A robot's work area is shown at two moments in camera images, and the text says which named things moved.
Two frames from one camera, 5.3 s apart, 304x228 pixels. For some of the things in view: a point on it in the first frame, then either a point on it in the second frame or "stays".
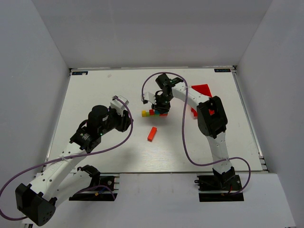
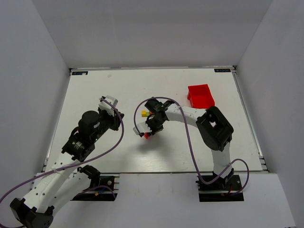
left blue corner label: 79,72 stays
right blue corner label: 222,70 stays
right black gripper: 160,107 → 153,125
